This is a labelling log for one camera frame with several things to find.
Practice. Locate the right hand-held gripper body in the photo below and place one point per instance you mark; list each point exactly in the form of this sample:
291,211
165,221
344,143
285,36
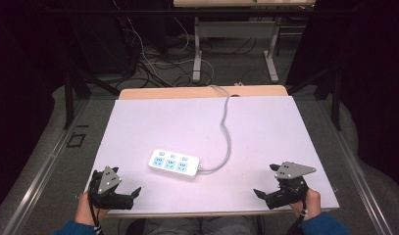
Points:
290,186

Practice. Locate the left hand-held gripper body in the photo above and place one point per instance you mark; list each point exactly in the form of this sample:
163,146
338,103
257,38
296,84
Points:
109,196

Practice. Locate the person's right hand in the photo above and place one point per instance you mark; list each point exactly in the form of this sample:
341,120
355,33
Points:
309,204

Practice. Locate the person's left hand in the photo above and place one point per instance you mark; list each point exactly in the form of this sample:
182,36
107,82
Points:
84,212

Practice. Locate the white table mat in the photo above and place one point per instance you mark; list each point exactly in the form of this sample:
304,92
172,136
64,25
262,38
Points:
259,137

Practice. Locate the white power strip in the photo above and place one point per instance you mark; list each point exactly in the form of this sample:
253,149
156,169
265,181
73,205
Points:
174,163

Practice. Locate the person's legs grey trousers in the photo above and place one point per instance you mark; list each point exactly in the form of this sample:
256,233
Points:
200,225

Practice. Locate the black metal stand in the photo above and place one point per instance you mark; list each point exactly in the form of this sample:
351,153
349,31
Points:
334,94
69,98

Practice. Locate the aluminium floor rail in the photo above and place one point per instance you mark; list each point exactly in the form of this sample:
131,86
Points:
354,169
40,176

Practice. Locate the white metal desk frame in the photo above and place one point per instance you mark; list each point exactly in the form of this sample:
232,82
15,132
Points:
234,29

